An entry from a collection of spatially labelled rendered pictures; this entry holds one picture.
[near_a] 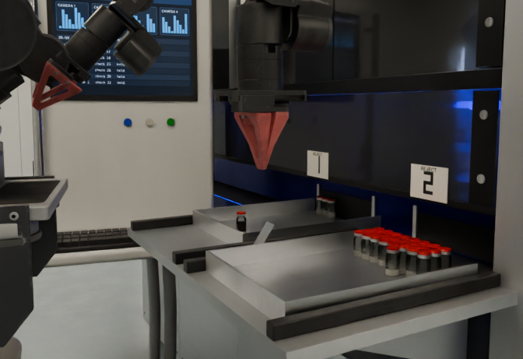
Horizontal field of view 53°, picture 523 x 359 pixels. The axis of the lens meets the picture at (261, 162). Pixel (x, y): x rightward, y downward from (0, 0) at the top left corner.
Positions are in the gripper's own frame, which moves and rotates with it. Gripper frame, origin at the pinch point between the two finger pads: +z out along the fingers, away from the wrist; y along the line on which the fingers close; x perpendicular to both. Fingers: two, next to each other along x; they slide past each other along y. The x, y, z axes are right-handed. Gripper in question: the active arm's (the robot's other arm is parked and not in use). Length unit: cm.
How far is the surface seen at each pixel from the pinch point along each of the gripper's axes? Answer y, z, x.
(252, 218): 25, 20, 53
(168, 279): 16, 48, 97
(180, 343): 33, 90, 138
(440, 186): 36.8, 7.0, 4.7
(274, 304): -0.1, 17.7, -3.2
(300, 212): 39, 21, 54
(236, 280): -0.2, 18.0, 7.9
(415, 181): 36.7, 6.8, 10.7
